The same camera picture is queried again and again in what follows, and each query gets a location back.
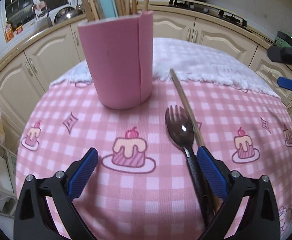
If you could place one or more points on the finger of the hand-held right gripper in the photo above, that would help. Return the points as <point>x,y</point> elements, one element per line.
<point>290,84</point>

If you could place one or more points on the orange box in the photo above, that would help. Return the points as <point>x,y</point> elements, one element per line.
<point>9,32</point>

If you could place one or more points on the metal faucet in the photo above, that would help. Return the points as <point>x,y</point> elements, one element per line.
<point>47,15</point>

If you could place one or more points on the steel wok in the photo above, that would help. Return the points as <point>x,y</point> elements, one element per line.
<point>67,15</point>

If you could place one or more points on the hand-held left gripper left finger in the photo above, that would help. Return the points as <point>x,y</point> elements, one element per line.
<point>84,172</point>

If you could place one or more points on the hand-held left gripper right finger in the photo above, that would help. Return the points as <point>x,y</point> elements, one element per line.
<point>211,171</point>

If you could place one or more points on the wooden chopstick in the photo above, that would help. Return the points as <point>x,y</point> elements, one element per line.
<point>183,97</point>

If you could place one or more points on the pink checked cake-print blanket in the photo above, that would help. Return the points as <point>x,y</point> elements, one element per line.
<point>135,180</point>

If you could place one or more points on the pink cup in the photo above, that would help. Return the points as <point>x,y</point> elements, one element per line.
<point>110,62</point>

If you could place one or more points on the small red jar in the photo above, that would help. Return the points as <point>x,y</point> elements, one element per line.
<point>19,29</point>

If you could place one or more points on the black gas hob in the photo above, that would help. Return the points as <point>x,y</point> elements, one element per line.
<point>211,11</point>

